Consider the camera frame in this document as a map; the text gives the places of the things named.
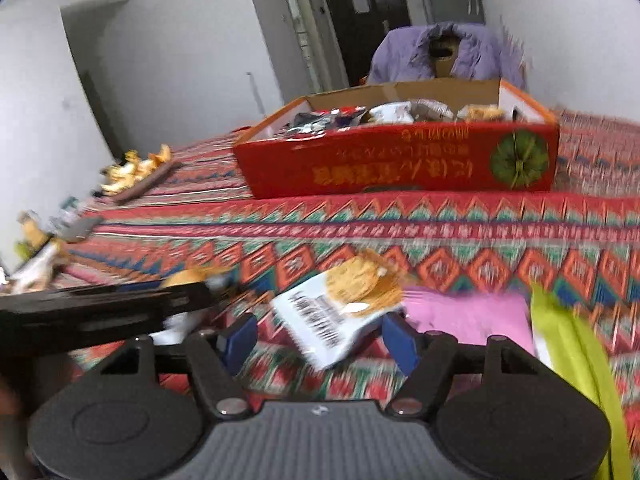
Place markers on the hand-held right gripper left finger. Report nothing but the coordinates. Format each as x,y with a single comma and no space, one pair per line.
240,337

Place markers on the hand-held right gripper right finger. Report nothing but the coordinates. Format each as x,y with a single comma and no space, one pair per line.
400,342

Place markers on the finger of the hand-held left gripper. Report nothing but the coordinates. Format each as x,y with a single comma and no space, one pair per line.
165,302

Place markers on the white and yellow snack packet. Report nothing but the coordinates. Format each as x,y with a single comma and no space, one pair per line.
320,320

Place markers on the red cardboard box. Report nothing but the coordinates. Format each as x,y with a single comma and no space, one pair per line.
400,160

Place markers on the orange crisp snack packet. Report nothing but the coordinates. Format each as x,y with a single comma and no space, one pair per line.
480,112

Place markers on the pink packet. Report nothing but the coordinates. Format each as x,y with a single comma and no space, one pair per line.
465,315

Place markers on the dark silver snack packet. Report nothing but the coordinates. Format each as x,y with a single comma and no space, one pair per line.
80,227

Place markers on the brown plate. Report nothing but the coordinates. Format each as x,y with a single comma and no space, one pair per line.
150,182

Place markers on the patterned red tablecloth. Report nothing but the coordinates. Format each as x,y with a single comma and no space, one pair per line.
450,220

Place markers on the yellow-green packet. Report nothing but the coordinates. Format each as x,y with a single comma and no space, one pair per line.
575,340

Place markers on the silver white snack packet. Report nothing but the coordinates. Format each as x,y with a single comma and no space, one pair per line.
392,112
312,121

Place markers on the brown silver snack packet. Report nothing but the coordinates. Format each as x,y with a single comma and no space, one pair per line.
432,109

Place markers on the red snack packet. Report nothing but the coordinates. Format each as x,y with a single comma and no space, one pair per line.
345,109

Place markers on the brown chair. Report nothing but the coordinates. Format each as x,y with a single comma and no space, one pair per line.
442,67

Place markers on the purple jacket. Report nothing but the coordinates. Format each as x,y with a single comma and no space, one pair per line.
405,55

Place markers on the white side door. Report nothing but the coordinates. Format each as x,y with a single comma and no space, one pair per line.
300,30

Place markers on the dark entrance door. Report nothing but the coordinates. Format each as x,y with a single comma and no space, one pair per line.
360,35

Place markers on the paper notice on door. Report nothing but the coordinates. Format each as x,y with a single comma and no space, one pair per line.
361,3

